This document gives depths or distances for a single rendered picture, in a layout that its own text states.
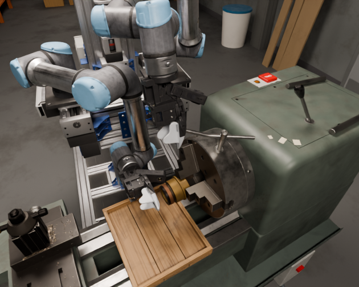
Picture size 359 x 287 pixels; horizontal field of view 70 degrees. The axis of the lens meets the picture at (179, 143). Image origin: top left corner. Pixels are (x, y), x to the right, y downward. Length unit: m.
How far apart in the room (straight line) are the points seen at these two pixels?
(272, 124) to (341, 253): 1.51
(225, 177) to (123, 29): 0.51
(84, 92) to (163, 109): 0.35
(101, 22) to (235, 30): 4.39
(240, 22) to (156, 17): 4.44
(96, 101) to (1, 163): 2.27
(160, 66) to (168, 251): 0.68
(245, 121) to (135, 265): 0.64
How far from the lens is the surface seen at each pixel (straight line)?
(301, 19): 4.20
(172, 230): 1.07
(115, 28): 0.72
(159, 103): 0.63
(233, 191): 0.86
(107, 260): 1.18
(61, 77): 1.03
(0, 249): 1.17
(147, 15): 0.59
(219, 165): 0.83
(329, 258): 2.25
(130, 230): 1.08
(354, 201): 2.68
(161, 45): 0.59
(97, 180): 2.21
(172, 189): 0.89
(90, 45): 1.47
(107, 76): 0.90
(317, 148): 0.93
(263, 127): 0.95
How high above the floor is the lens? 1.81
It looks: 41 degrees down
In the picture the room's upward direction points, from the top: straight up
